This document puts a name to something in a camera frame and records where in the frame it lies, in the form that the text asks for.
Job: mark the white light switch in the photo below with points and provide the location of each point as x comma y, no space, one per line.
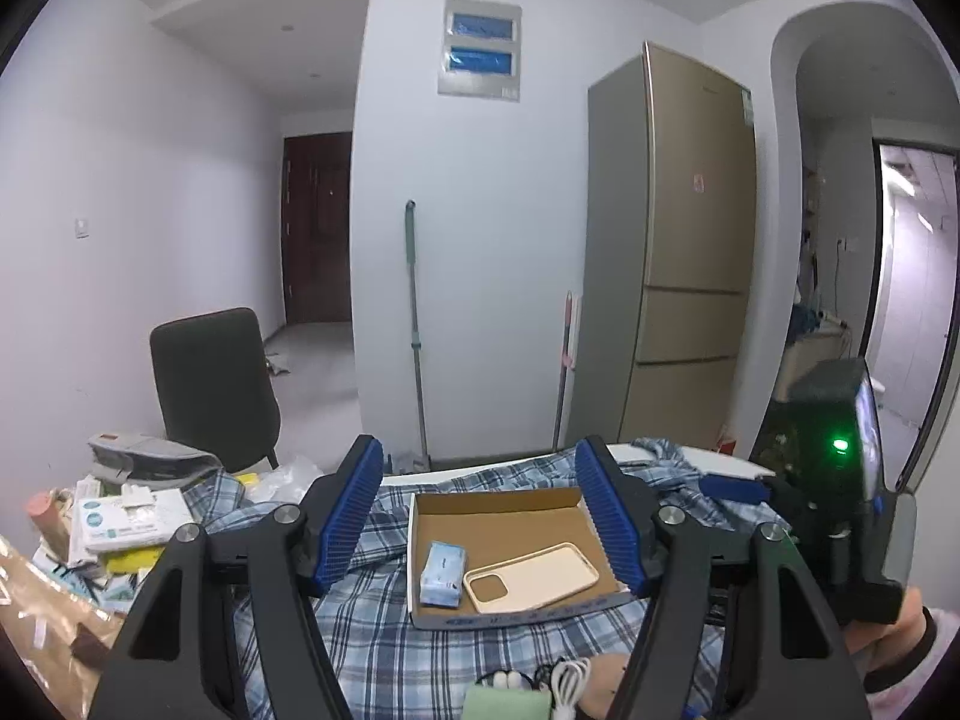
81,227

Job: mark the green snap pouch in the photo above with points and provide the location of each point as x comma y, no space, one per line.
484,703

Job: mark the pink broom handle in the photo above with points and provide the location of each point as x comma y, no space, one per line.
565,364

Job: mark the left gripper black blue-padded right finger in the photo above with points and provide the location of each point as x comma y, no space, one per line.
784,655

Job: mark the cardboard tray box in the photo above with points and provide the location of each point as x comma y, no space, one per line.
493,527

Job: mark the blue tissue pack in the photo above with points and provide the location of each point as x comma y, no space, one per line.
442,577

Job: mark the white blue box stack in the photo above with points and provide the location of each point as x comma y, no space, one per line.
134,520

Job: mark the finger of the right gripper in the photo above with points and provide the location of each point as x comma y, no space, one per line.
741,490

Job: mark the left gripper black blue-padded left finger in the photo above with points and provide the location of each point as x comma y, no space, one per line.
176,655

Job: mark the brown paper bag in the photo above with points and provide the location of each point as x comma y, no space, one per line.
61,639

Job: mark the round tan cookie plush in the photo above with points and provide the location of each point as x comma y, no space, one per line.
605,676

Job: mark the beige cabinet in doorway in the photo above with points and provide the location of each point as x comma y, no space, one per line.
807,352

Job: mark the brown wooden door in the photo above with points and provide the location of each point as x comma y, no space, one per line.
315,228

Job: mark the grey electrical panel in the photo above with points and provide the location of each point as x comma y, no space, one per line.
482,50

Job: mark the blue plaid cloth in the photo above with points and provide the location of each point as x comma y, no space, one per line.
394,659

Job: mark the dark green chair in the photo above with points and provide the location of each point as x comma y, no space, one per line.
214,388

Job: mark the beige phone case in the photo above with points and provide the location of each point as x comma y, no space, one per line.
531,581

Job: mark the grey folded bag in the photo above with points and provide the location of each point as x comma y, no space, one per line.
120,458

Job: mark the gold refrigerator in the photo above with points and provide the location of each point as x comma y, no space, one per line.
670,237

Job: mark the person's right hand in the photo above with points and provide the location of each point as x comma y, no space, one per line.
875,646

